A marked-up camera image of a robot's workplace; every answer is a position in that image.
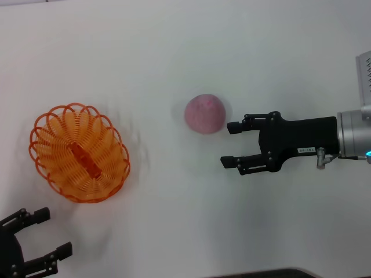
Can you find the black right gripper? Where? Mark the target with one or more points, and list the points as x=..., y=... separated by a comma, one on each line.
x=301, y=136

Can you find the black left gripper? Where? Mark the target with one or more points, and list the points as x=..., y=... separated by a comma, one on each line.
x=8, y=252

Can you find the pink peach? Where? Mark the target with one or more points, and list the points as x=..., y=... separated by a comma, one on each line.
x=204, y=114

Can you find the orange plastic woven basket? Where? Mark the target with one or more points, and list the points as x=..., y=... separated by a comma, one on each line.
x=58, y=130

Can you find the dark curved robot edge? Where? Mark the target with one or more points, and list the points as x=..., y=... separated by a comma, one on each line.
x=261, y=273

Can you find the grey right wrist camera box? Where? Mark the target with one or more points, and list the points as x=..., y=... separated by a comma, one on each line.
x=364, y=81

